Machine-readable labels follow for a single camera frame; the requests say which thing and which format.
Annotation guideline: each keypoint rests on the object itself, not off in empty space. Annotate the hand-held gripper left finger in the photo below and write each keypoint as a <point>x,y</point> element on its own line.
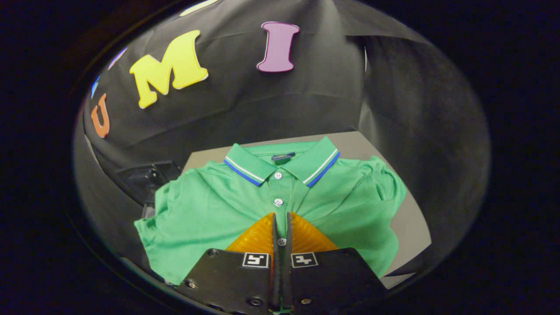
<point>232,280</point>

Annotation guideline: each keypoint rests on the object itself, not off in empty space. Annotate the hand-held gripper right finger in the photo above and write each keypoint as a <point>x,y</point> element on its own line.
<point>332,275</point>

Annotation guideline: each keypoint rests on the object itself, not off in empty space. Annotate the green polo shirt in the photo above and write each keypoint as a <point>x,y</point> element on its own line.
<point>210,210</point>

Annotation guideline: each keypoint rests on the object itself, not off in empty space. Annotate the dark washing machine lid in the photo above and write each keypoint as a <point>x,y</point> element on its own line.
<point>144,179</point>

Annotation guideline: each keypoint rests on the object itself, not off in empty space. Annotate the beige cabinet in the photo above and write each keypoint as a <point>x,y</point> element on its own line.
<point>411,227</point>

